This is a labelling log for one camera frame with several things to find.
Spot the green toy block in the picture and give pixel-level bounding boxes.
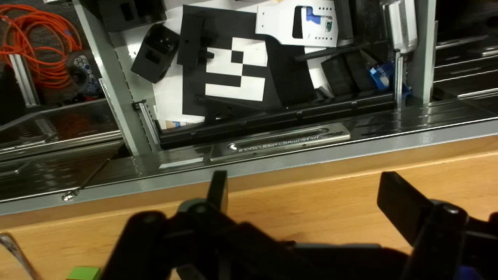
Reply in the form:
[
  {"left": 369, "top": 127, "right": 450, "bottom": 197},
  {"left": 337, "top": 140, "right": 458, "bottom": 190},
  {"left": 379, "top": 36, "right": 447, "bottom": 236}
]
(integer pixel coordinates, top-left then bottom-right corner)
[{"left": 67, "top": 266, "right": 102, "bottom": 280}]

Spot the orange coiled cable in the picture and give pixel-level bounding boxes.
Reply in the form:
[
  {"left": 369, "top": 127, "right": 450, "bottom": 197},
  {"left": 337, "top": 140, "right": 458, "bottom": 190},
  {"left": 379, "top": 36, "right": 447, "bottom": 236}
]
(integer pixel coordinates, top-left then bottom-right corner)
[{"left": 0, "top": 3, "right": 85, "bottom": 92}]

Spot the white perforated metal bracket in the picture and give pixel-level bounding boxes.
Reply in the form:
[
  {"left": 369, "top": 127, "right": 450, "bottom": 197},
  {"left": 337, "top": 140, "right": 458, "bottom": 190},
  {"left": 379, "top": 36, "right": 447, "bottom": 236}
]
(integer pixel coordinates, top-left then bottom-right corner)
[{"left": 256, "top": 0, "right": 340, "bottom": 48}]

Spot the metal spoon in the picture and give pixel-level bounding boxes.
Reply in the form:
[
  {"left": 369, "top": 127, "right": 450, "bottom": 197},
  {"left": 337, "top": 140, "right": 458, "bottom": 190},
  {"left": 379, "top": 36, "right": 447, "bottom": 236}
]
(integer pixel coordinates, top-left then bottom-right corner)
[{"left": 0, "top": 233, "right": 39, "bottom": 280}]

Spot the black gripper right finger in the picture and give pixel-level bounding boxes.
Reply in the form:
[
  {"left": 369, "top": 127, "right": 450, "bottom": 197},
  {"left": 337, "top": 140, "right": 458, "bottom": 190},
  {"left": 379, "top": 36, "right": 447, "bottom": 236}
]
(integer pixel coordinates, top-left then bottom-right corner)
[{"left": 377, "top": 171, "right": 498, "bottom": 280}]

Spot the black and white marker board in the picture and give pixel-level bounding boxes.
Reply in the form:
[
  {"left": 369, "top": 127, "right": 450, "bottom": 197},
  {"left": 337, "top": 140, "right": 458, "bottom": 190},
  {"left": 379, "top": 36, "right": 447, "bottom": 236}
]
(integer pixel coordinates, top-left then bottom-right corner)
[{"left": 179, "top": 6, "right": 316, "bottom": 115}]

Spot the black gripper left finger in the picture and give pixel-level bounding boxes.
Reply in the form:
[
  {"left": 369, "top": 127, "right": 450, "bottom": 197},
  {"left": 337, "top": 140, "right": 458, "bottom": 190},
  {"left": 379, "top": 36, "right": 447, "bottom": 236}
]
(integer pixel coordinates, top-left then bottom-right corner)
[{"left": 100, "top": 169, "right": 293, "bottom": 280}]

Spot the open grey metal drawer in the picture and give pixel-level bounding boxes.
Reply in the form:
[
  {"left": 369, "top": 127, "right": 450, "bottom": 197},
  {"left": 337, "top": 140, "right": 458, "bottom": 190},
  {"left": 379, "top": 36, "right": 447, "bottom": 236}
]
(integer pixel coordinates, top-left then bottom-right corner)
[{"left": 0, "top": 0, "right": 498, "bottom": 215}]

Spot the black plastic housing part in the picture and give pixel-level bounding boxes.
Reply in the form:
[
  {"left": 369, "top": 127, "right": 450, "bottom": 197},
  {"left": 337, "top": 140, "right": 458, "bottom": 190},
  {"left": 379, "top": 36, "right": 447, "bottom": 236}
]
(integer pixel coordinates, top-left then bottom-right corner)
[{"left": 131, "top": 23, "right": 179, "bottom": 82}]

